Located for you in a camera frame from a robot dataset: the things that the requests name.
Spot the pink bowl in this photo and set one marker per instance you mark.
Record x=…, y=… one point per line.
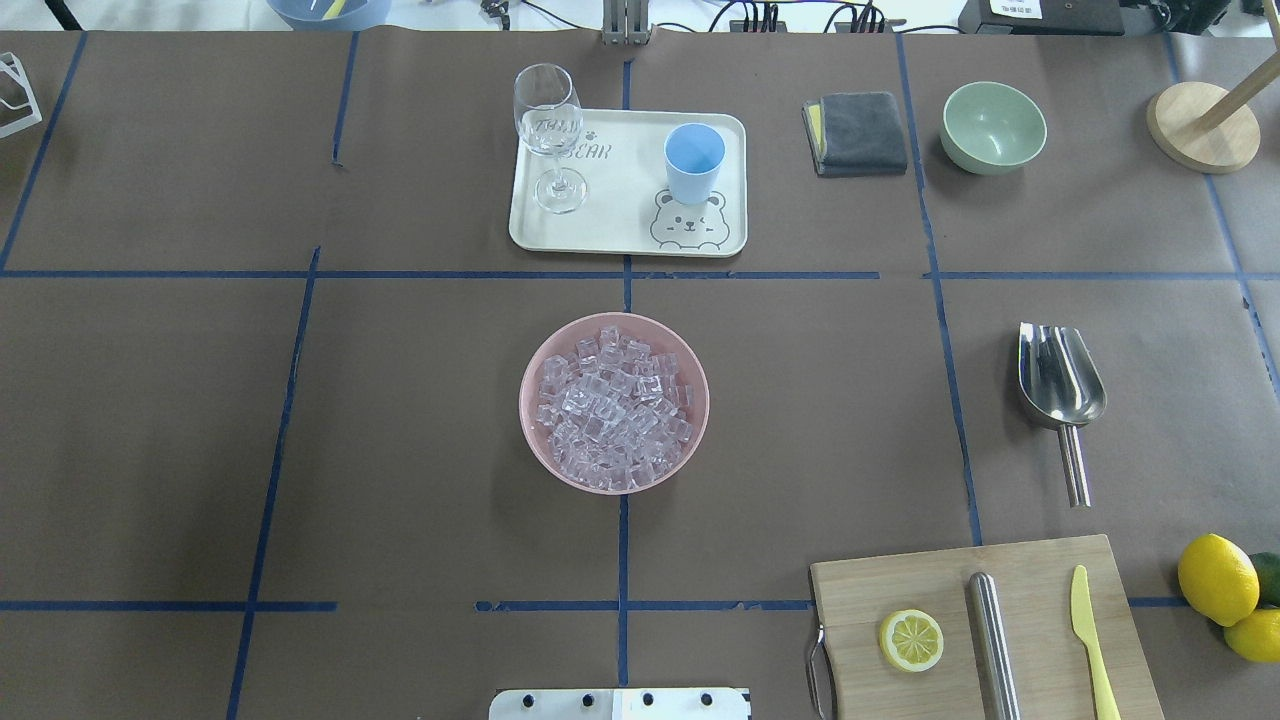
x=560, y=460

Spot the pile of ice cubes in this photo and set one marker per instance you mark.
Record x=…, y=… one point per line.
x=612, y=405

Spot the metal ice scoop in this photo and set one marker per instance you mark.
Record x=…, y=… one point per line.
x=1062, y=390

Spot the blue plastic cup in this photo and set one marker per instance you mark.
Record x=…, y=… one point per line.
x=694, y=154

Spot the cream bear serving tray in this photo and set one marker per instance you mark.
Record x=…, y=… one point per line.
x=629, y=209

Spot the clear wine glass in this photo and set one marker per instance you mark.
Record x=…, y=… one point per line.
x=548, y=119

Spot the grey folded cloth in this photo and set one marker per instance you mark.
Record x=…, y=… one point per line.
x=856, y=135

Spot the wooden cutting board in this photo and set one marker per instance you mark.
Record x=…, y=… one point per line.
x=1033, y=580

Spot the lemon half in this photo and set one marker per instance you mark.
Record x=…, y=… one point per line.
x=911, y=640

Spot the green ceramic bowl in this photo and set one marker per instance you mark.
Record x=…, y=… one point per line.
x=990, y=129

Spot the blue bowl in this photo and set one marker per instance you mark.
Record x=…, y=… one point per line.
x=342, y=16

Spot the steel rod tool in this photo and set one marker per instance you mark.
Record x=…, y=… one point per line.
x=993, y=652

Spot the yellow plastic knife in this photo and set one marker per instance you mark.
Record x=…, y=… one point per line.
x=1085, y=629

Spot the wooden stand with base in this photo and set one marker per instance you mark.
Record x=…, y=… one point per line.
x=1204, y=120

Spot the large yellow lemon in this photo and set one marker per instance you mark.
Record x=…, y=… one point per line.
x=1218, y=579

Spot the green lime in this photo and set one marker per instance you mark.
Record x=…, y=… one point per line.
x=1266, y=565

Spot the small yellow lemon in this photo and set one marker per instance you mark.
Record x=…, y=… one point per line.
x=1256, y=638

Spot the aluminium frame post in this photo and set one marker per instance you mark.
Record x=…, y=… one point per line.
x=626, y=22

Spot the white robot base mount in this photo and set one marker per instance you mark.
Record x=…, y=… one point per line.
x=623, y=703

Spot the white wire cup rack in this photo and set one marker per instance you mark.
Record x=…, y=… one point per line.
x=19, y=105

